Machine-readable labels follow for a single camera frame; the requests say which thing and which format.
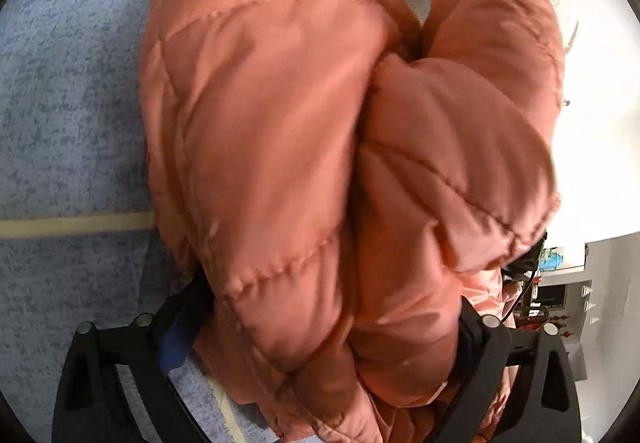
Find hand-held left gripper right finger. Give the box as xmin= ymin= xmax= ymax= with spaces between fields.
xmin=430 ymin=295 xmax=583 ymax=443

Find cluttered shelf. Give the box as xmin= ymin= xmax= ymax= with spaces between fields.
xmin=502 ymin=230 xmax=596 ymax=374

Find orange puffer jacket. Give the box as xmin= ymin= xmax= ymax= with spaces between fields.
xmin=137 ymin=0 xmax=568 ymax=443

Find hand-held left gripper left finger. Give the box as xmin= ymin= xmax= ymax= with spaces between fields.
xmin=52 ymin=268 xmax=216 ymax=443

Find blue plaid blanket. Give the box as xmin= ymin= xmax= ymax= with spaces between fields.
xmin=0 ymin=0 xmax=281 ymax=443

